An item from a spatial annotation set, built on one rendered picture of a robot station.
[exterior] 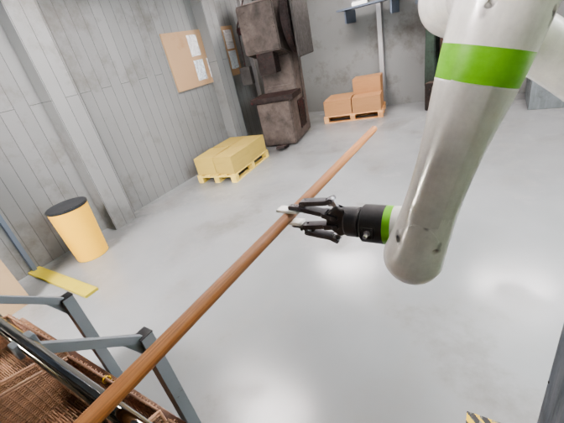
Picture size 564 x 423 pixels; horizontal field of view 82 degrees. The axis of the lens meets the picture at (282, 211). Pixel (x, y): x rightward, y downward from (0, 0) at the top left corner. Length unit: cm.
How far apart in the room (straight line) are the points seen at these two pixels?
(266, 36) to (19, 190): 390
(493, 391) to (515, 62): 167
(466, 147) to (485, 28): 15
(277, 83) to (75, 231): 407
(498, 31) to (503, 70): 5
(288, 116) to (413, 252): 525
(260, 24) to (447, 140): 532
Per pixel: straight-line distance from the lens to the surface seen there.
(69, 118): 430
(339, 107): 680
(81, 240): 394
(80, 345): 100
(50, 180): 441
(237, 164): 476
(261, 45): 578
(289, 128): 581
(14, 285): 382
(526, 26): 53
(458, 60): 53
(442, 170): 55
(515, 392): 203
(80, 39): 480
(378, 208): 78
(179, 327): 65
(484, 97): 53
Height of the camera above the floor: 162
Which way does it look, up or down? 27 degrees down
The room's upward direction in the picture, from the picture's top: 13 degrees counter-clockwise
